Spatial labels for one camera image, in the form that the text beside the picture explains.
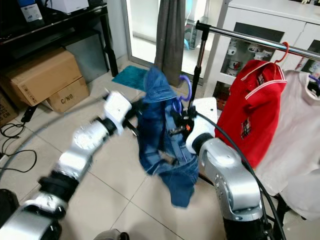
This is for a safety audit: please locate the blue denim jacket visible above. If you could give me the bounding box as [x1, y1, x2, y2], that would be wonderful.
[137, 67, 201, 208]

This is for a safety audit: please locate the red plastic hanger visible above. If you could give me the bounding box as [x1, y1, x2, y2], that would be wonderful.
[274, 41, 291, 64]

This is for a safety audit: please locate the teal floor mat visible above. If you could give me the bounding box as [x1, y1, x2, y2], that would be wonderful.
[112, 65, 151, 92]

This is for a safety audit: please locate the red polo shirt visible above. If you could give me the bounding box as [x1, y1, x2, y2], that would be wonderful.
[214, 59, 287, 170]

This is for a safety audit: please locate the grey metal cabinet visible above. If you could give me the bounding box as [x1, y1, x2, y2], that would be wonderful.
[65, 34, 110, 80]

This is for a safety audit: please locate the glass sliding door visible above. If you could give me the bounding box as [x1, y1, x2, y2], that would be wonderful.
[122, 0, 211, 78]

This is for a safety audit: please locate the grey curtain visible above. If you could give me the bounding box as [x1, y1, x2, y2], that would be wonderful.
[154, 0, 187, 75]

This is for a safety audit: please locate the white and teal container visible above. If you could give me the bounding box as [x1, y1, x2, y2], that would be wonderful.
[184, 19, 201, 51]

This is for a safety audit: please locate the large plain cardboard box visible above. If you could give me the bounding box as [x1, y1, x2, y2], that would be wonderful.
[7, 47, 83, 106]

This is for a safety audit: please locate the black power adapter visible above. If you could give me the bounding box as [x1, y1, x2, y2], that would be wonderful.
[21, 105, 37, 123]

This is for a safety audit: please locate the white picture t-shirt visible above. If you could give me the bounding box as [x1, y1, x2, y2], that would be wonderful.
[255, 70, 320, 221]

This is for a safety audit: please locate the black desk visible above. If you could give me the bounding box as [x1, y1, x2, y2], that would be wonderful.
[0, 2, 118, 78]

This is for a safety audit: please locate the cardboard box with label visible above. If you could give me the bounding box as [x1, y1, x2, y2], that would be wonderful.
[0, 92, 18, 126]

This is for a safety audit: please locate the grey robot left foot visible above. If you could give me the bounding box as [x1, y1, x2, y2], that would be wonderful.
[94, 229, 128, 240]

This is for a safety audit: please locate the black bulky object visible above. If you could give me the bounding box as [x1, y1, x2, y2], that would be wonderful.
[0, 189, 20, 226]

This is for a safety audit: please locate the blue and white box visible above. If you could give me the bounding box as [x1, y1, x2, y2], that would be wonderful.
[17, 0, 43, 23]

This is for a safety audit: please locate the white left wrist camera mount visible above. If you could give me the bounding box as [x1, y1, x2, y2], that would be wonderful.
[104, 91, 133, 135]

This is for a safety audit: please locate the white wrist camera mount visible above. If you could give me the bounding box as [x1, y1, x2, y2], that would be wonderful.
[104, 91, 133, 135]
[186, 97, 218, 153]

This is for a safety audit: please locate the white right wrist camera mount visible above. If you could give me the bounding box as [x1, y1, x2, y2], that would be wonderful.
[186, 97, 218, 153]

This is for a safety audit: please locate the black thin power cable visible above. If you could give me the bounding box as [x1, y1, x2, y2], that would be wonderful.
[0, 122, 38, 173]

